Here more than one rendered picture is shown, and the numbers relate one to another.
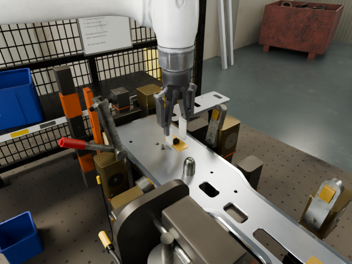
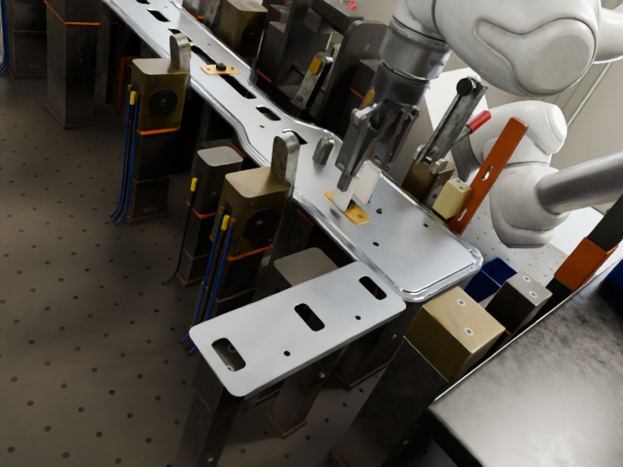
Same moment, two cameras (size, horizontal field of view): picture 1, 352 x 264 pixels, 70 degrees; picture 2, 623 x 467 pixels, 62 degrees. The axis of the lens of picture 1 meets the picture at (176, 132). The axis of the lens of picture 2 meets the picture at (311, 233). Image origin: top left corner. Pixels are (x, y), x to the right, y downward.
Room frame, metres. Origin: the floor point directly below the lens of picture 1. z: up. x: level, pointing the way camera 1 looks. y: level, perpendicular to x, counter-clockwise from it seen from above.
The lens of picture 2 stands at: (1.30, -0.24, 1.46)
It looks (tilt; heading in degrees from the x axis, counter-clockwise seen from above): 37 degrees down; 163
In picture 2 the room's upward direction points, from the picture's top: 21 degrees clockwise
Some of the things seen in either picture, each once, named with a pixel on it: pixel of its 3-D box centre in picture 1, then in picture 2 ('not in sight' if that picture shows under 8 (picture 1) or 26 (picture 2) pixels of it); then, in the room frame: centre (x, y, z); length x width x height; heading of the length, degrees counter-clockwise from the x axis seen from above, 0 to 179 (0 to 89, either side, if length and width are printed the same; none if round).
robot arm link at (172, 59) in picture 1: (176, 56); (414, 48); (0.63, 0.00, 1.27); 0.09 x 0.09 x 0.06
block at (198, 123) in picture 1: (195, 152); (275, 334); (0.78, -0.08, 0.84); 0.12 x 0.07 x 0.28; 127
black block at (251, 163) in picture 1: (245, 196); (198, 223); (0.55, -0.23, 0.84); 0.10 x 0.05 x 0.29; 127
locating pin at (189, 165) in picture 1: (189, 167); (324, 151); (0.50, -0.04, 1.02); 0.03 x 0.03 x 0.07
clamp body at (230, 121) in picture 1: (222, 162); (227, 268); (0.68, -0.17, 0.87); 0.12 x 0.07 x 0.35; 127
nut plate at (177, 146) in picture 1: (175, 141); (348, 204); (0.63, 0.00, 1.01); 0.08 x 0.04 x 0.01; 37
